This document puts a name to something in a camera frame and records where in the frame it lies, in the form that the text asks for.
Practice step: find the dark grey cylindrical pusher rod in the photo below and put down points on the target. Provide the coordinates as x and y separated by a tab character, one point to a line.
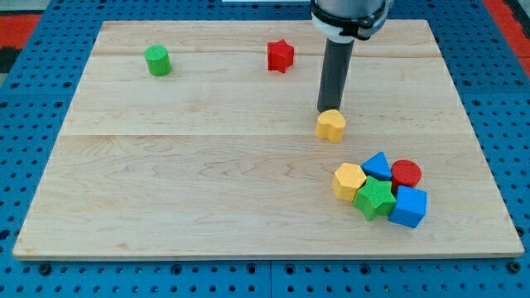
333	75

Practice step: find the red star block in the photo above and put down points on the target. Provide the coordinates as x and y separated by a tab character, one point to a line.
280	56

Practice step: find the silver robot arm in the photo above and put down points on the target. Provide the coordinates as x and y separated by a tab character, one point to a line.
343	22

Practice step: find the green star block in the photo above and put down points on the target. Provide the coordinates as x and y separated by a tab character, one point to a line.
375	198

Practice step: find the yellow heart block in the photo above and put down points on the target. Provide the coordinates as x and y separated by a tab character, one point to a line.
331	125

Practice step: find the blue triangle block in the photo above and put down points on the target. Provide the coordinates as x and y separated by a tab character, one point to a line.
377	166

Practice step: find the yellow hexagon block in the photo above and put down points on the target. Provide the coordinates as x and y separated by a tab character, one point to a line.
347	180

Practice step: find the red cylinder block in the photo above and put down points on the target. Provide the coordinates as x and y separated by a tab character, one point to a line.
405	172

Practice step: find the blue cube block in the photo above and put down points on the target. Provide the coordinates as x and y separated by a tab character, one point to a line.
410	208

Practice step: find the wooden board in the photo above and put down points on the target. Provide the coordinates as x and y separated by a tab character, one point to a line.
219	160

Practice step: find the green cylinder block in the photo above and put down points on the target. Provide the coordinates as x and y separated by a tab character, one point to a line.
158	60

